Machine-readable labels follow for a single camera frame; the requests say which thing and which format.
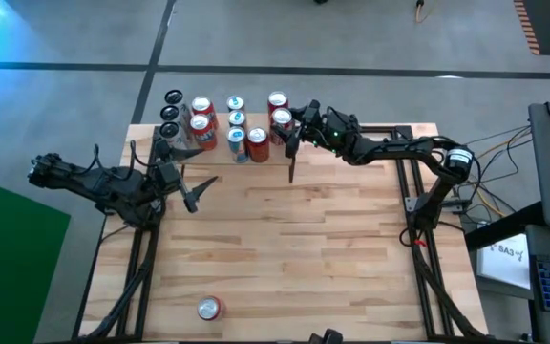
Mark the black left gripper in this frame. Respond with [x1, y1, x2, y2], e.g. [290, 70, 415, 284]
[149, 139, 220, 207]

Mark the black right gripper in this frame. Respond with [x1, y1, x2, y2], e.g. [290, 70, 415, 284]
[284, 106, 362, 160]

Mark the Star Wars Coca-Cola can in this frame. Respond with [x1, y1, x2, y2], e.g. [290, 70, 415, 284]
[269, 107, 296, 146]

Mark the red Coca-Cola can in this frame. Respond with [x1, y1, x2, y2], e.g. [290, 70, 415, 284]
[266, 91, 290, 114]

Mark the red soda can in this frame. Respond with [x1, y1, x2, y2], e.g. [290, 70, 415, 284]
[196, 294, 227, 322]
[245, 126, 271, 163]

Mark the silver Red Bull can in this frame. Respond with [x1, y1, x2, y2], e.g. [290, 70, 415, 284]
[225, 125, 250, 164]
[225, 95, 246, 114]

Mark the blue Red Bull can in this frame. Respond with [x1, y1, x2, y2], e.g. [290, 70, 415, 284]
[226, 109, 249, 129]

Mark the Celsius Peach Vibe can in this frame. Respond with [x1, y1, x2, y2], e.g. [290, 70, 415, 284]
[159, 104, 185, 128]

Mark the white slim energy drink can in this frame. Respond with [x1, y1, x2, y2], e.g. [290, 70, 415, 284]
[163, 88, 188, 114]

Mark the wooden shelf with black legs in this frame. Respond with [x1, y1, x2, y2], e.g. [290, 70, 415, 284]
[163, 107, 300, 185]

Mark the black power adapter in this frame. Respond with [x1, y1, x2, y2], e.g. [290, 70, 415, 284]
[441, 198, 472, 214]

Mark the green floor mat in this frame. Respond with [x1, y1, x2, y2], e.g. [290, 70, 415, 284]
[0, 174, 72, 344]

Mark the black desk edge bar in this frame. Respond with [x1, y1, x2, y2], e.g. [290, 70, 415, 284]
[463, 200, 546, 252]

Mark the white SA3 sign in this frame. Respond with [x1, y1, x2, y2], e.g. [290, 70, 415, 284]
[475, 232, 533, 291]

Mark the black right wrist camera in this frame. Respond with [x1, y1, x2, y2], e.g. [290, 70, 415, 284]
[303, 98, 323, 128]

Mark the black aluminium table frame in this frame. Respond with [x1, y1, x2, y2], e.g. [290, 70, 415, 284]
[76, 122, 489, 343]

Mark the yellow cable with black plug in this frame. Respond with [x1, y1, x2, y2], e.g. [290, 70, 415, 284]
[413, 0, 432, 24]

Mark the yellow floor cable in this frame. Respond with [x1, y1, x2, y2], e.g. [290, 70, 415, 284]
[446, 136, 534, 219]

